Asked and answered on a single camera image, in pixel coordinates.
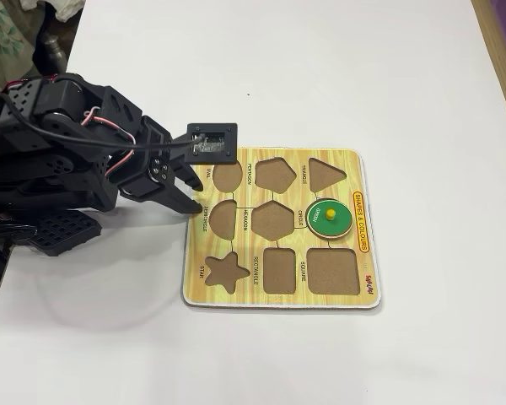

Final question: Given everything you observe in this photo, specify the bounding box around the black square wrist camera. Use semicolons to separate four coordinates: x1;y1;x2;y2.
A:
168;121;240;166

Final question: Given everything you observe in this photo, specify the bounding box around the floral patterned cloth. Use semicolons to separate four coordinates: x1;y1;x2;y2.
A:
0;0;47;89

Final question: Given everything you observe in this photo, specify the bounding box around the dark metal bottle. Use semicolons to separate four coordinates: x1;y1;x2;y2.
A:
32;33;68;79

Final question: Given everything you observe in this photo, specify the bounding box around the wooden shapes puzzle board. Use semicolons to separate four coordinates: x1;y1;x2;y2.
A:
180;146;384;312

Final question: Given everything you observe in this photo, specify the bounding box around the black grid table clamp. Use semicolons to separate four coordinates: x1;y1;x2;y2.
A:
24;208;103;258

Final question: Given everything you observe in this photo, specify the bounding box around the black camera cable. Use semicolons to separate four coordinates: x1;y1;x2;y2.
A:
0;92;206;149

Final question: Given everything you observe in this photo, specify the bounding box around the red white gripper servo wire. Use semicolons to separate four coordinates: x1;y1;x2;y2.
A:
82;105;137;175

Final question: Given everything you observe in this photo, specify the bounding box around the green circle piece yellow pin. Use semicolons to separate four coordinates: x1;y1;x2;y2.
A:
305;197;355;240

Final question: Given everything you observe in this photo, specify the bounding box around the white crumpled cloth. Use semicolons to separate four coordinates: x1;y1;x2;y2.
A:
46;0;85;22

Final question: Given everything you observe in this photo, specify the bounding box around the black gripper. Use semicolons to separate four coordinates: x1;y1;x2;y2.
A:
83;85;204;217

